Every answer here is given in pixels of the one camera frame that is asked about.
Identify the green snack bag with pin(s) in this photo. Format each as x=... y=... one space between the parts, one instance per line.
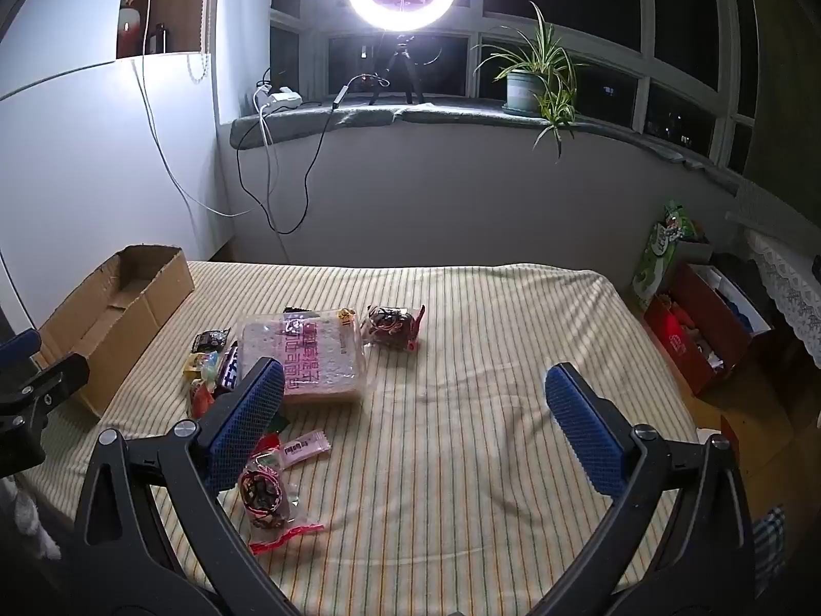
x=660 y=250

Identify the yellow candy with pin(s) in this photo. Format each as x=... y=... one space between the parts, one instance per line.
x=192 y=366

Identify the grey plant pot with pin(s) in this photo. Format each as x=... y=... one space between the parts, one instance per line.
x=523 y=93

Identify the red cardboard box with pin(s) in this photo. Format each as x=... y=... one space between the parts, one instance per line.
x=680 y=340

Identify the red and white jar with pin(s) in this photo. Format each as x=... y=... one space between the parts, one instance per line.
x=129 y=19

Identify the brown cardboard box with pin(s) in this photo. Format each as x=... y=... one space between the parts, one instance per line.
x=128 y=327

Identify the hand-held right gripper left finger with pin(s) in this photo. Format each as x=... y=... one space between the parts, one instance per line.
x=251 y=422

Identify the small black snack packet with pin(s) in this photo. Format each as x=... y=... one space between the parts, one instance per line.
x=211 y=340

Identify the pink candy packet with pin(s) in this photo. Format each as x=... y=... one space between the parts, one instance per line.
x=305 y=448

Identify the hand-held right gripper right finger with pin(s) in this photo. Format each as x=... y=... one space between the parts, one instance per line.
x=587 y=430

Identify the dark bottle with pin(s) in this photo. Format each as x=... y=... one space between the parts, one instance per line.
x=157 y=40

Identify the striped bed sheet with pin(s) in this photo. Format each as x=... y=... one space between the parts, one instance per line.
x=481 y=398

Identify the green candy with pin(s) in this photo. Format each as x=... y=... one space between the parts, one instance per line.
x=210 y=372

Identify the white power strip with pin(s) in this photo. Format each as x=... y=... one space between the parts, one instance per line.
x=282 y=99

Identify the plaid cloth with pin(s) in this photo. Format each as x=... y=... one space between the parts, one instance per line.
x=769 y=545

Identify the white lace cloth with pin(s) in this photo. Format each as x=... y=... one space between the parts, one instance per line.
x=789 y=276

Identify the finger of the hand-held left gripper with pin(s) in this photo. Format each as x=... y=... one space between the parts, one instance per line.
x=19 y=344
x=51 y=382

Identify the black tripod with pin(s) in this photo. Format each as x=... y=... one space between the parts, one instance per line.
x=401 y=58

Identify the large pink snack bag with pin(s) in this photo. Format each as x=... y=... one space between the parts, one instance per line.
x=314 y=353

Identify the red snack packet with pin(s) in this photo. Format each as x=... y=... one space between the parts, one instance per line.
x=202 y=401

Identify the spider plant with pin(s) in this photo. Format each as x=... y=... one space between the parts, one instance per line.
x=545 y=64

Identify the clear wrapped date snack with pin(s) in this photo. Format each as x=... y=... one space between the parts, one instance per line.
x=391 y=327
x=263 y=491

